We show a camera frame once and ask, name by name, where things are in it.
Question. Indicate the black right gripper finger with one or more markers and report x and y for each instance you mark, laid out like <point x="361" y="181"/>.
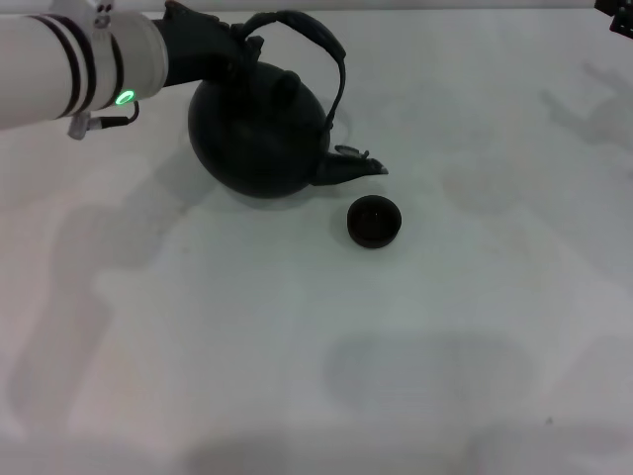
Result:
<point x="624" y="24"/>

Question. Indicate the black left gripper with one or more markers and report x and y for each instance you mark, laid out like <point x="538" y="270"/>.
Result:
<point x="198" y="49"/>

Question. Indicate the small dark teacup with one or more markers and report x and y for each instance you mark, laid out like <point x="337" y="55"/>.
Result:
<point x="374" y="222"/>

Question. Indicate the black round teapot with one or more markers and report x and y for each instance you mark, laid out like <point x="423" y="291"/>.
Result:
<point x="252" y="143"/>

